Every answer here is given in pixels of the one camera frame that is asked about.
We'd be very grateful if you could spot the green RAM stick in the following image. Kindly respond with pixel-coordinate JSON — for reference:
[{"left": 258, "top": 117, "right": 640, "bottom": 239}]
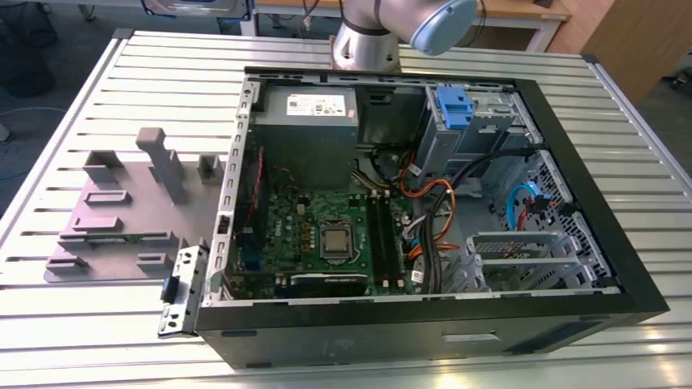
[{"left": 85, "top": 234, "right": 146, "bottom": 246}]

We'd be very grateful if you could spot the metal card retention bracket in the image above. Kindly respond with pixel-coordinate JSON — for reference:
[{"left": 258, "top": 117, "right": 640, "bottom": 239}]
[{"left": 156, "top": 244, "right": 210, "bottom": 340}]

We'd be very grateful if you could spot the black power connector wire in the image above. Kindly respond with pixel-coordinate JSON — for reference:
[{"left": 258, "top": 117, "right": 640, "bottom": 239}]
[{"left": 526, "top": 196, "right": 574, "bottom": 222}]

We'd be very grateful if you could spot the black case fan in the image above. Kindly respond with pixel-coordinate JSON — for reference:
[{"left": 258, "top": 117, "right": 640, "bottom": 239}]
[{"left": 237, "top": 139, "right": 265, "bottom": 240}]

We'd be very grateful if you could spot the metal drive cage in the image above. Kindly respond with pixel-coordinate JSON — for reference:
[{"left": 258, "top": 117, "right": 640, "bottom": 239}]
[{"left": 414, "top": 84, "right": 541, "bottom": 175}]

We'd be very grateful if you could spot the metal disk bay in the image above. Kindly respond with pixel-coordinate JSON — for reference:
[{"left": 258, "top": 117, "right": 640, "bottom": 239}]
[{"left": 464, "top": 230, "right": 601, "bottom": 293}]

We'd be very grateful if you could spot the black graphics card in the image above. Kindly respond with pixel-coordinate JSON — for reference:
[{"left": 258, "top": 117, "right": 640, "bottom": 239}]
[{"left": 289, "top": 273, "right": 369, "bottom": 299}]

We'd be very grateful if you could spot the grey parts rack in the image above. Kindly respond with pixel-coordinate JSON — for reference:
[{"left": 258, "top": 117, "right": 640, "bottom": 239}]
[{"left": 42, "top": 127, "right": 225, "bottom": 287}]

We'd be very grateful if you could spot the black open PC case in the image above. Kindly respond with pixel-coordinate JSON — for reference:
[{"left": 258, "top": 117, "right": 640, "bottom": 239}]
[{"left": 156, "top": 66, "right": 672, "bottom": 370}]

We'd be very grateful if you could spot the CPU socket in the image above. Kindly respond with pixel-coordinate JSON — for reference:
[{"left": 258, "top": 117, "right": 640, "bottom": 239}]
[{"left": 314, "top": 217, "right": 362, "bottom": 265}]

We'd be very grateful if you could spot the hard disk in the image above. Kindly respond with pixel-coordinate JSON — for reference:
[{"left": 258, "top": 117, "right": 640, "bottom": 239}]
[{"left": 140, "top": 0, "right": 254, "bottom": 20}]

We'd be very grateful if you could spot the blue plastic drive latch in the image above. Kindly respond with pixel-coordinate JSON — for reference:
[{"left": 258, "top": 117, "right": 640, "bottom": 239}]
[{"left": 437, "top": 87, "right": 472, "bottom": 130}]

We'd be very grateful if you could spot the orange wire bundle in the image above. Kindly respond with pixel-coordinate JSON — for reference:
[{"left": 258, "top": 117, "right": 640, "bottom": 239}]
[{"left": 398, "top": 152, "right": 460, "bottom": 260}]

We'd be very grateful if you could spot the wooden cabinet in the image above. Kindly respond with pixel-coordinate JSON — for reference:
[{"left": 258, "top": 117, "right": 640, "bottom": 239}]
[{"left": 548, "top": 0, "right": 692, "bottom": 106}]

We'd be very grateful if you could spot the blue data wire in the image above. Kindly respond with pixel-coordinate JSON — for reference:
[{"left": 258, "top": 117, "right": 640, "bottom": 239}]
[{"left": 506, "top": 182, "right": 541, "bottom": 232}]

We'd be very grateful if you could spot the black hanging cable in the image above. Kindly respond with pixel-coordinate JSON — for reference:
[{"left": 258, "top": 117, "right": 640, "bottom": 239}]
[
  {"left": 468, "top": 0, "right": 489, "bottom": 46},
  {"left": 300, "top": 0, "right": 336, "bottom": 40}
]

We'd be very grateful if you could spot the black RAM slot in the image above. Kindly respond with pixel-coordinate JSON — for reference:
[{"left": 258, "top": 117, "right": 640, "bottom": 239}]
[
  {"left": 380, "top": 190, "right": 405, "bottom": 287},
  {"left": 366, "top": 190, "right": 393, "bottom": 289}
]

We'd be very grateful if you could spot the black office chair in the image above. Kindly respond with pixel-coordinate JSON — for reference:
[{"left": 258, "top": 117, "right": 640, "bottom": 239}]
[{"left": 0, "top": 11, "right": 60, "bottom": 98}]

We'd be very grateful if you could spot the silver CPU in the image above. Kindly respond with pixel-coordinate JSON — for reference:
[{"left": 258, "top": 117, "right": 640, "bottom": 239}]
[{"left": 322, "top": 229, "right": 352, "bottom": 254}]

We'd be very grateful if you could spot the yellow wire bundle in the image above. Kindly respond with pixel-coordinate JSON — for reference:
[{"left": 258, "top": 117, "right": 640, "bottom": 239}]
[{"left": 350, "top": 168, "right": 390, "bottom": 191}]

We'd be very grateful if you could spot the blue floor cable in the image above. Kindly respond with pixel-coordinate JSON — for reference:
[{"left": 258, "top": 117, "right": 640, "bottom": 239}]
[{"left": 0, "top": 104, "right": 64, "bottom": 121}]

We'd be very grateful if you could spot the grey power supply unit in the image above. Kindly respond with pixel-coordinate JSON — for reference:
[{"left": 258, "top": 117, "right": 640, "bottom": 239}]
[{"left": 250, "top": 85, "right": 362, "bottom": 194}]

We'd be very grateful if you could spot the wooden desk white frame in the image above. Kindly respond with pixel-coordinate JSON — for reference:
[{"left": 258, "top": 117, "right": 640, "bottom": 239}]
[{"left": 74, "top": 0, "right": 574, "bottom": 52}]

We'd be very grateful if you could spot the green motherboard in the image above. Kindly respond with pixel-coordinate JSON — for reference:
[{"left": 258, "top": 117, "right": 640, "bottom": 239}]
[{"left": 229, "top": 190, "right": 428, "bottom": 299}]

